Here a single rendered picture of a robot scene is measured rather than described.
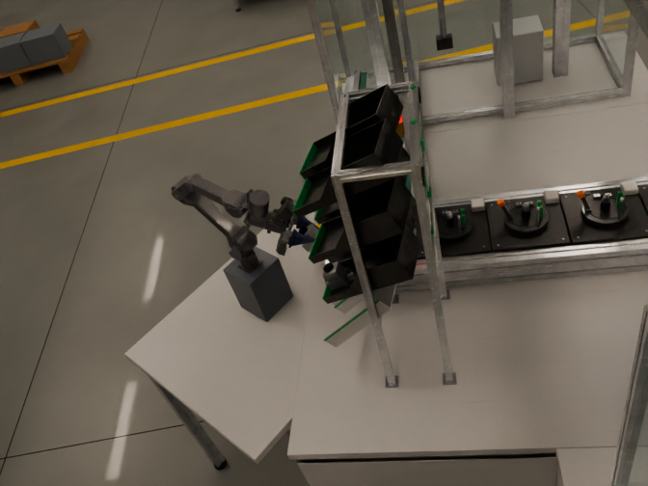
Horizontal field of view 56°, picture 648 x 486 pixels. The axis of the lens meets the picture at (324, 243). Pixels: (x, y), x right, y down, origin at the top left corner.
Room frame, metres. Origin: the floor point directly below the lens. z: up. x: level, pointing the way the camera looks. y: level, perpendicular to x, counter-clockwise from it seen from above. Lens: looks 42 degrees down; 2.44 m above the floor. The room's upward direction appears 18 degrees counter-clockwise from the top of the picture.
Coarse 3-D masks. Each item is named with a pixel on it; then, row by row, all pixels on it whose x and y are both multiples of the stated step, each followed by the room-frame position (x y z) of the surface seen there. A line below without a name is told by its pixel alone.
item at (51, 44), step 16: (0, 32) 7.11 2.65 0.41; (16, 32) 6.94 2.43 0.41; (32, 32) 6.78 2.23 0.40; (48, 32) 6.62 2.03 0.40; (64, 32) 6.77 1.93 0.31; (80, 32) 7.17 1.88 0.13; (0, 48) 6.62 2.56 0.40; (16, 48) 6.60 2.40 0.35; (32, 48) 6.58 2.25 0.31; (48, 48) 6.55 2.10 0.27; (64, 48) 6.59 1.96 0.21; (80, 48) 6.93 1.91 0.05; (0, 64) 6.63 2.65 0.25; (16, 64) 6.61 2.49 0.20; (32, 64) 6.59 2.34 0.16; (48, 64) 6.50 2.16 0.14; (64, 64) 6.48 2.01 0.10; (16, 80) 6.56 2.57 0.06
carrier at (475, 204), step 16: (448, 208) 1.60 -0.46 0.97; (464, 208) 1.58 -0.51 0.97; (480, 208) 1.54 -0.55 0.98; (416, 224) 1.58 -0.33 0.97; (448, 224) 1.49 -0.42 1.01; (464, 224) 1.47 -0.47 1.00; (480, 224) 1.48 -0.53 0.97; (448, 240) 1.44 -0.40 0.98; (464, 240) 1.43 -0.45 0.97; (480, 240) 1.41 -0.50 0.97
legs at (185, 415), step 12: (156, 384) 1.48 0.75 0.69; (168, 396) 1.48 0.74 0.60; (180, 408) 1.49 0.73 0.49; (192, 420) 1.49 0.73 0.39; (192, 432) 1.48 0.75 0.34; (204, 432) 1.50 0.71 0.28; (288, 432) 1.55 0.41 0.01; (204, 444) 1.48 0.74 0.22; (216, 456) 1.50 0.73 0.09; (216, 468) 1.49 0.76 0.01
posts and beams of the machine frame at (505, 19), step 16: (624, 0) 0.69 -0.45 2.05; (640, 0) 0.63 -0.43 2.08; (512, 16) 2.15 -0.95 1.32; (640, 16) 0.62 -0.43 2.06; (512, 32) 2.15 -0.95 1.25; (512, 48) 2.15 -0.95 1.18; (512, 64) 2.16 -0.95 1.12; (512, 80) 2.16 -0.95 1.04; (512, 96) 2.16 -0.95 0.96; (512, 112) 2.16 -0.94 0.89
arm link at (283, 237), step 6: (270, 216) 1.42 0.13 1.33; (270, 222) 1.40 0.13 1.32; (288, 222) 1.43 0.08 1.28; (264, 228) 1.41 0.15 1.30; (270, 228) 1.40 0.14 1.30; (276, 228) 1.39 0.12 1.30; (282, 228) 1.39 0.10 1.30; (282, 234) 1.35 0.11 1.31; (288, 234) 1.34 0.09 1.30; (282, 240) 1.32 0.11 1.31; (282, 246) 1.32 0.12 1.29; (282, 252) 1.32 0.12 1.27
